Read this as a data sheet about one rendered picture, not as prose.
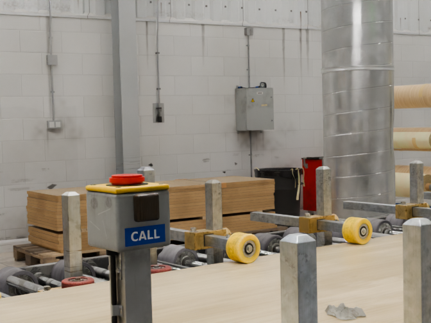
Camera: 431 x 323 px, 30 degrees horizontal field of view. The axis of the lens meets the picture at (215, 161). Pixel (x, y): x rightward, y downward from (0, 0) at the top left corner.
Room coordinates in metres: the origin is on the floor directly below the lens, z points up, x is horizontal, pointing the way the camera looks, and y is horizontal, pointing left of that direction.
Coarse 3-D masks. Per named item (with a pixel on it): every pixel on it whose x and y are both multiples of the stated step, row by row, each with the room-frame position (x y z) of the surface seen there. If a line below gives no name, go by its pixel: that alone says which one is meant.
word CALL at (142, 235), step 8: (160, 224) 0.89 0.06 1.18; (128, 232) 0.87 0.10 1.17; (136, 232) 0.87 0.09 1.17; (144, 232) 0.88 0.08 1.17; (152, 232) 0.88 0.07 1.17; (160, 232) 0.89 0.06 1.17; (128, 240) 0.87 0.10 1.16; (136, 240) 0.87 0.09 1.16; (144, 240) 0.88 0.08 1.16; (152, 240) 0.88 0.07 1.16; (160, 240) 0.89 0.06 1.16
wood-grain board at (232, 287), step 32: (320, 256) 2.23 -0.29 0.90; (352, 256) 2.22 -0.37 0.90; (384, 256) 2.21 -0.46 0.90; (64, 288) 1.89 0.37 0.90; (96, 288) 1.88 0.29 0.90; (160, 288) 1.86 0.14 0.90; (192, 288) 1.85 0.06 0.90; (224, 288) 1.84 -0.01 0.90; (256, 288) 1.83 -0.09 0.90; (320, 288) 1.81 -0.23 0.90; (352, 288) 1.80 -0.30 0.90; (384, 288) 1.79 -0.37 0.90; (0, 320) 1.59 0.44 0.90; (32, 320) 1.58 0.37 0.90; (64, 320) 1.58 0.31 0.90; (96, 320) 1.57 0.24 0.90; (160, 320) 1.56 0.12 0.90; (192, 320) 1.55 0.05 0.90; (224, 320) 1.54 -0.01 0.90; (256, 320) 1.54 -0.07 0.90; (320, 320) 1.52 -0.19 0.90; (352, 320) 1.52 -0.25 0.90; (384, 320) 1.51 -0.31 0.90
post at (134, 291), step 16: (112, 256) 0.89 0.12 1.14; (128, 256) 0.89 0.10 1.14; (144, 256) 0.90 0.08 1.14; (112, 272) 0.89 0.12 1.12; (128, 272) 0.89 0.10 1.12; (144, 272) 0.90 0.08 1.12; (112, 288) 0.89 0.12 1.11; (128, 288) 0.89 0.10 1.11; (144, 288) 0.90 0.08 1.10; (112, 304) 0.89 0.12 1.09; (128, 304) 0.88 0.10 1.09; (144, 304) 0.90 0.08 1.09; (112, 320) 0.89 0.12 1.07; (128, 320) 0.88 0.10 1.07; (144, 320) 0.90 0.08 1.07
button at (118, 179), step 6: (120, 174) 0.92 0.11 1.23; (126, 174) 0.91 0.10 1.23; (132, 174) 0.91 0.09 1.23; (138, 174) 0.91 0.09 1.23; (114, 180) 0.89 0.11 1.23; (120, 180) 0.89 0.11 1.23; (126, 180) 0.89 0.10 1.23; (132, 180) 0.89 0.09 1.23; (138, 180) 0.89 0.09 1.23; (144, 180) 0.91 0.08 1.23
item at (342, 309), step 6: (330, 306) 1.59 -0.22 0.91; (342, 306) 1.57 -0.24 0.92; (330, 312) 1.56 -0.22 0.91; (336, 312) 1.56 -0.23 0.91; (342, 312) 1.54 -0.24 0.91; (348, 312) 1.53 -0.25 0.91; (354, 312) 1.56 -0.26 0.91; (360, 312) 1.55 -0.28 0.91; (342, 318) 1.53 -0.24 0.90; (348, 318) 1.52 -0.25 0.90; (354, 318) 1.53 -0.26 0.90
